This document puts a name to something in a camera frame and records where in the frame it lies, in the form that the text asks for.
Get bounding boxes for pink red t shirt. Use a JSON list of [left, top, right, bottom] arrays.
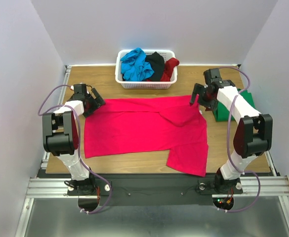
[[83, 95, 208, 177]]

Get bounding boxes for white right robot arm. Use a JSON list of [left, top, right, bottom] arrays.
[[190, 68, 273, 194]]

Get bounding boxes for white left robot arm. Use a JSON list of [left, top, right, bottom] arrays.
[[38, 83, 105, 196]]

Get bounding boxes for green folded t shirt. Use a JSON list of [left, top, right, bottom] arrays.
[[212, 89, 257, 123]]

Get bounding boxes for dark red t shirt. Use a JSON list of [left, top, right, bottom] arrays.
[[146, 57, 180, 82]]

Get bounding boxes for white plastic basket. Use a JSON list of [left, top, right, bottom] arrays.
[[115, 49, 177, 89]]

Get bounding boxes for blue t shirt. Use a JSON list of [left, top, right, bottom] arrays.
[[120, 48, 154, 82]]

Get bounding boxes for black t shirt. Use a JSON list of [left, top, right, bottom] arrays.
[[145, 52, 165, 81]]

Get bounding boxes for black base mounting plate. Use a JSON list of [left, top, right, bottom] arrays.
[[37, 172, 246, 207]]

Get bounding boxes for aluminium frame rail left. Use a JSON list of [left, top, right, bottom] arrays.
[[41, 65, 72, 169]]

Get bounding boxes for aluminium frame rail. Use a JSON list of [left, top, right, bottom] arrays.
[[254, 119, 289, 197], [41, 65, 72, 169]]

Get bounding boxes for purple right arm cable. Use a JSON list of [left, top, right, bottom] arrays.
[[217, 66, 260, 213]]

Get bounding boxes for aluminium frame rail right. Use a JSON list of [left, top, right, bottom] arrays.
[[254, 119, 289, 197]]

